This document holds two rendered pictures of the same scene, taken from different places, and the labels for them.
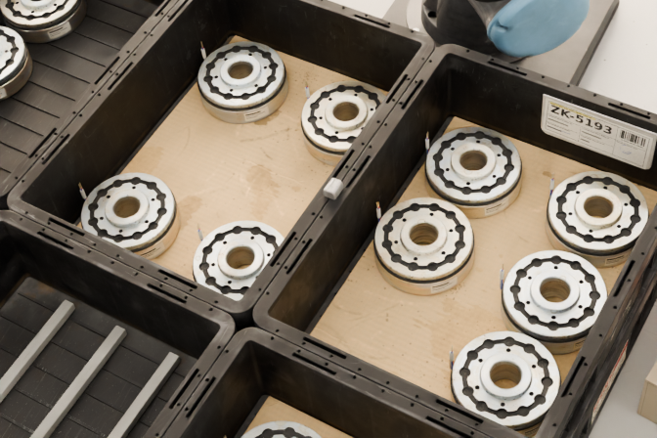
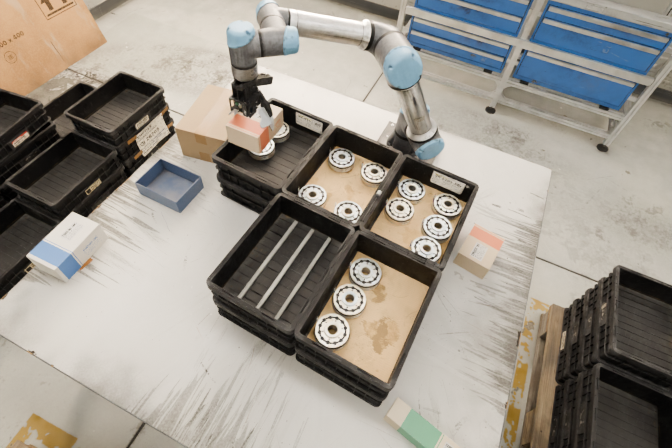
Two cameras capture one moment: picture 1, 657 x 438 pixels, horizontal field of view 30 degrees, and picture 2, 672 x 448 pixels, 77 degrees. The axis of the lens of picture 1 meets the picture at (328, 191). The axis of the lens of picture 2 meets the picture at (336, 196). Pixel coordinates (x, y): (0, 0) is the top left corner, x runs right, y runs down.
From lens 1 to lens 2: 41 cm
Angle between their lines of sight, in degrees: 8
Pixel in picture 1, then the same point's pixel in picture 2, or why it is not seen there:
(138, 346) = (317, 235)
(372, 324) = (385, 232)
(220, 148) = (335, 179)
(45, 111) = (280, 164)
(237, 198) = (342, 194)
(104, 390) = (309, 247)
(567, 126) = (438, 180)
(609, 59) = (438, 162)
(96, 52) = (294, 147)
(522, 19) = (427, 149)
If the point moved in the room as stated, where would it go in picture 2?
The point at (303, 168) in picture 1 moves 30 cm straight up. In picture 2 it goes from (361, 187) to (371, 129)
